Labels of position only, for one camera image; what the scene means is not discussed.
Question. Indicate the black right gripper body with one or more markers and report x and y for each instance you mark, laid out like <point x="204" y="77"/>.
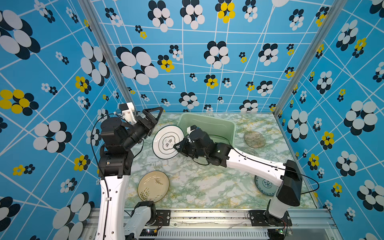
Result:
<point x="197" y="154"/>

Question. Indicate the aluminium corner post right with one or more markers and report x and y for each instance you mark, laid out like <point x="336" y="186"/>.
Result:
<point x="334" y="12"/>

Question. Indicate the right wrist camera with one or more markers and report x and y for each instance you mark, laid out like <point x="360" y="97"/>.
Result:
<point x="197" y="134"/>

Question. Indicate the blue patterned plate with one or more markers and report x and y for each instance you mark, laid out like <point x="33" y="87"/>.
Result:
<point x="265" y="187"/>

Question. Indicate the white black-rimmed flower plate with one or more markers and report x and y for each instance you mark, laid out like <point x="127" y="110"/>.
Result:
<point x="165" y="140"/>

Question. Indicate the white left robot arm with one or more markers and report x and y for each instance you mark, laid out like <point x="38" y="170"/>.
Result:
<point x="120" y="134"/>

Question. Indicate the mint green plastic bin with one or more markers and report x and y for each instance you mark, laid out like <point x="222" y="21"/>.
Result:
<point x="220" y="131"/>

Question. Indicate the beige bamboo print plate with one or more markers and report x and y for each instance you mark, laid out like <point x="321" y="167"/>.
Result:
<point x="153" y="186"/>

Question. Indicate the grey clear glass plate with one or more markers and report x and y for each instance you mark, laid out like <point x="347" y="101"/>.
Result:
<point x="250" y="151"/>

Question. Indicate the aluminium corner post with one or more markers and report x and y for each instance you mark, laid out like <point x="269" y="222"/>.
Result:
<point x="334" y="12"/>
<point x="91" y="16"/>

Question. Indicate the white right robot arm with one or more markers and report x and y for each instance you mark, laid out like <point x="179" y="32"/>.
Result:
<point x="286" y="176"/>

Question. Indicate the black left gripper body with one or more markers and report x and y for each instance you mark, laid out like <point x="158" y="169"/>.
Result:
<point x="139" y="131"/>

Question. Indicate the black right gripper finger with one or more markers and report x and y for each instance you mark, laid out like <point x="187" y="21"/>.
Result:
<point x="181" y="144"/>
<point x="183" y="151"/>

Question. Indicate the aluminium corner post left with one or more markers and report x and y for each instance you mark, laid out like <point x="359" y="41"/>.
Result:
<point x="91" y="16"/>

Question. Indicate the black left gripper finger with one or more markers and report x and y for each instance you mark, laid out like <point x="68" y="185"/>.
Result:
<point x="154" y="119"/>
<point x="148" y="112"/>

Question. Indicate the brownish clear glass plate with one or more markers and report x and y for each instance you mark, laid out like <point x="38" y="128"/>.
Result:
<point x="254" y="139"/>

